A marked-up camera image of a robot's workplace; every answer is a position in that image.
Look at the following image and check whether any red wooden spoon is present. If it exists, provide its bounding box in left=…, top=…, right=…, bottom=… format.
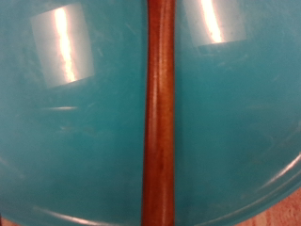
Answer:
left=140, top=0, right=177, bottom=226

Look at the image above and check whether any blue plastic plate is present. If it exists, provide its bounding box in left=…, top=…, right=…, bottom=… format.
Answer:
left=0, top=0, right=301, bottom=226

